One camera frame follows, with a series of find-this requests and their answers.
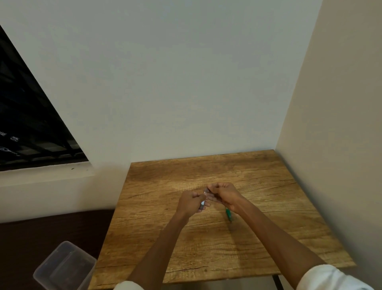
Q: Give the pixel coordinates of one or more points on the black table leg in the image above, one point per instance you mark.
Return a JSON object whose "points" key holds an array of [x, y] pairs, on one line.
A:
{"points": [[277, 282]]}

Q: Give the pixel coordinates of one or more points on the white left sleeve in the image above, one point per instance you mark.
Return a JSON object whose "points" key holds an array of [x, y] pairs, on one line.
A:
{"points": [[128, 286]]}

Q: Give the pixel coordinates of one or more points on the person's right fingers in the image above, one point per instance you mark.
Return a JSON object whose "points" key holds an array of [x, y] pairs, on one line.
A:
{"points": [[215, 192]]}

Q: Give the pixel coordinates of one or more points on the dark window with grille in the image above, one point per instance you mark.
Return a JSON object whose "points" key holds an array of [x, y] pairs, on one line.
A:
{"points": [[26, 119]]}

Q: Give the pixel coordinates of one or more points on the person's left hand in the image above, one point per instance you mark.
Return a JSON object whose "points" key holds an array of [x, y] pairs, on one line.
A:
{"points": [[188, 204]]}

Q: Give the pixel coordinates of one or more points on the person's right forearm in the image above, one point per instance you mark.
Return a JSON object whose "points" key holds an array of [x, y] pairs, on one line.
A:
{"points": [[268, 236]]}

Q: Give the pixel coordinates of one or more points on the person's left thumb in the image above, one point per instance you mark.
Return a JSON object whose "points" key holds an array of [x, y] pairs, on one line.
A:
{"points": [[199, 196]]}

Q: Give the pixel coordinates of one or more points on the white right sleeve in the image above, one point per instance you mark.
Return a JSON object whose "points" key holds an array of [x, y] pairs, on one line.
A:
{"points": [[331, 277]]}

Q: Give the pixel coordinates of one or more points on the person's right hand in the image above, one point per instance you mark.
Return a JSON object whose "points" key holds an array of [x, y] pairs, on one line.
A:
{"points": [[229, 194]]}

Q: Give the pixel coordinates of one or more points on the person's left forearm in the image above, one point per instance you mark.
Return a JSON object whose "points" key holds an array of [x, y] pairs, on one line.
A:
{"points": [[161, 251]]}

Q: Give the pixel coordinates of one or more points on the white sleeve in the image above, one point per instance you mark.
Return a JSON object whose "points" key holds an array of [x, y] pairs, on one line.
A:
{"points": [[128, 286], [331, 277]]}

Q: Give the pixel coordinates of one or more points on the clear plastic container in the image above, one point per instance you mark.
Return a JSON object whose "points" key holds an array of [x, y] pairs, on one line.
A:
{"points": [[64, 267]]}

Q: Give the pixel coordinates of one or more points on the small silver pen cap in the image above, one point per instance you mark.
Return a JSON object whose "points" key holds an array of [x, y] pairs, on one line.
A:
{"points": [[202, 204]]}

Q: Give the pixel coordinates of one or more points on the green pen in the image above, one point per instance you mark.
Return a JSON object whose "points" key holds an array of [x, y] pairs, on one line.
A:
{"points": [[228, 214]]}

